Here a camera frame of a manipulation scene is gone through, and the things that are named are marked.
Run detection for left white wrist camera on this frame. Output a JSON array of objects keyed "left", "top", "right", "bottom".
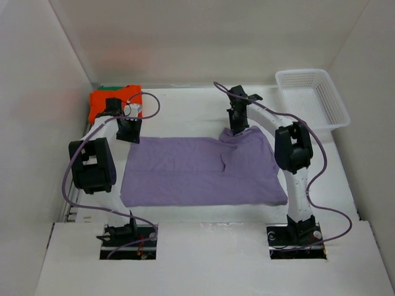
[{"left": 123, "top": 104, "right": 143, "bottom": 117}]

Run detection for lavender t shirt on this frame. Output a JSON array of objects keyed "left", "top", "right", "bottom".
[{"left": 120, "top": 126, "right": 288, "bottom": 207}]

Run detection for purple cable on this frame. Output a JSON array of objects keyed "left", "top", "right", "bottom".
[
  {"left": 213, "top": 81, "right": 353, "bottom": 250},
  {"left": 61, "top": 91, "right": 161, "bottom": 260}
]

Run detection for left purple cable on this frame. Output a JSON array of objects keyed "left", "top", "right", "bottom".
[{"left": 61, "top": 91, "right": 161, "bottom": 260}]

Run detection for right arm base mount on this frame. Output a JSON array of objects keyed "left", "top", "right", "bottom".
[{"left": 267, "top": 224, "right": 326, "bottom": 260}]

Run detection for white plastic laundry basket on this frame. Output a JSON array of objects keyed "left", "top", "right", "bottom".
[{"left": 275, "top": 68, "right": 351, "bottom": 131}]

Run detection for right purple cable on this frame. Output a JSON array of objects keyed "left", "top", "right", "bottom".
[{"left": 213, "top": 81, "right": 353, "bottom": 250}]

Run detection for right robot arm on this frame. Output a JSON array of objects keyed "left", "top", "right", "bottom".
[{"left": 227, "top": 85, "right": 317, "bottom": 247}]

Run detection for orange t shirt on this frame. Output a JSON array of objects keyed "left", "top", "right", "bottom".
[{"left": 88, "top": 84, "right": 143, "bottom": 125}]

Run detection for green t shirt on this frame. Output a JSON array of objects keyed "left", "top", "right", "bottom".
[{"left": 96, "top": 86, "right": 123, "bottom": 91}]

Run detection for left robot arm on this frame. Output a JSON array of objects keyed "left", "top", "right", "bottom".
[{"left": 69, "top": 97, "right": 142, "bottom": 247}]

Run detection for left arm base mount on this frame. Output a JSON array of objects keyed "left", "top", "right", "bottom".
[{"left": 96, "top": 224, "right": 157, "bottom": 261}]

